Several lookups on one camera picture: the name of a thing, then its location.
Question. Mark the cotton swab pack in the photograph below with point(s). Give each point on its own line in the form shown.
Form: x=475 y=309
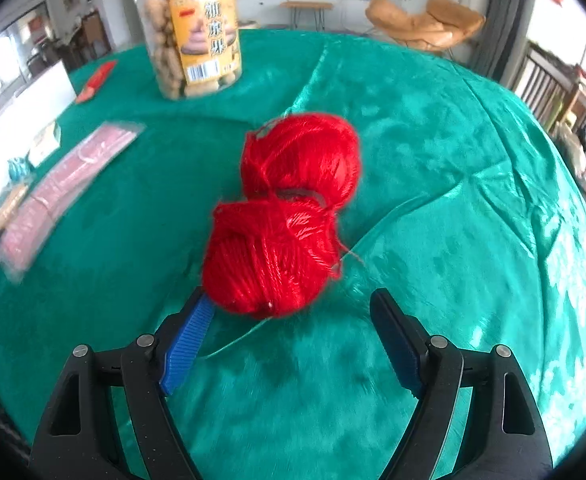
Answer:
x=8 y=207

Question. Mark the red yarn skein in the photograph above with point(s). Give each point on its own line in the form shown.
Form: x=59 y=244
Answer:
x=273 y=250

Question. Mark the white board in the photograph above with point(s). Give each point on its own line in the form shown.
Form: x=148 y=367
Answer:
x=18 y=105

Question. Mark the clear snack jar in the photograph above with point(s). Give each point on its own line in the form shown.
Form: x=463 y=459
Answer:
x=193 y=35

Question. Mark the red flat packet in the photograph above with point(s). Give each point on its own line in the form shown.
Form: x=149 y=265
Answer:
x=98 y=80

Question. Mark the wooden side table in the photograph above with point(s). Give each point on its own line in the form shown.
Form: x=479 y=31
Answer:
x=307 y=7

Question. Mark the small pale yellow box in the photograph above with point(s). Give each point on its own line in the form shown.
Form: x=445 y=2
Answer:
x=45 y=142

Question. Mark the wooden chair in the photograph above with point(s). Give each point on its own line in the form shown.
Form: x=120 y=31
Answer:
x=553 y=85

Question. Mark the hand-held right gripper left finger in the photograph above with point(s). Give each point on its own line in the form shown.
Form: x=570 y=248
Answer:
x=188 y=345

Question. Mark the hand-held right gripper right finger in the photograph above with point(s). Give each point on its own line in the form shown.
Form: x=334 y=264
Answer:
x=403 y=355

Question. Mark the white low cabinet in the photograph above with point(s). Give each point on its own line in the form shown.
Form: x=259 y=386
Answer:
x=278 y=10

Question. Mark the teal striped pouch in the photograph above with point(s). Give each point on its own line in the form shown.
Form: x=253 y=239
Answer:
x=18 y=168

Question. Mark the grey curtain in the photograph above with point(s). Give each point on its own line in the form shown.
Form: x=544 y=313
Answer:
x=503 y=15

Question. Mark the green satin tablecloth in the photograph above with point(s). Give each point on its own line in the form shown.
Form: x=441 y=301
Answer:
x=423 y=185

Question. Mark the orange lounge chair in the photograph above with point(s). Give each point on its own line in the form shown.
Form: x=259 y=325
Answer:
x=418 y=22

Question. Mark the pink face mask pack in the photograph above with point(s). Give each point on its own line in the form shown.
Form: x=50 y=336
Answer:
x=68 y=185

